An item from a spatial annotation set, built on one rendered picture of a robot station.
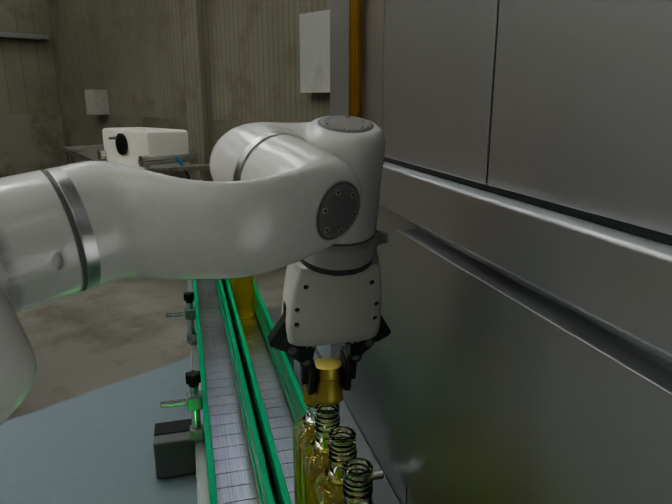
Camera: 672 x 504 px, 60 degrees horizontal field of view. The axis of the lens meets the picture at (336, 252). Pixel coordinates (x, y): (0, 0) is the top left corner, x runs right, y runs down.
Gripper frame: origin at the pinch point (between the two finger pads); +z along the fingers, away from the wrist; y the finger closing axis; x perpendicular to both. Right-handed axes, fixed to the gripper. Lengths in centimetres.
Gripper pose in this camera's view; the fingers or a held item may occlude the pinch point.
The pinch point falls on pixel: (327, 371)
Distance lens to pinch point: 66.5
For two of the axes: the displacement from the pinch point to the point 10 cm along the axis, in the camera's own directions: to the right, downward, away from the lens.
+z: -0.6, 8.7, 4.9
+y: -9.7, 0.6, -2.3
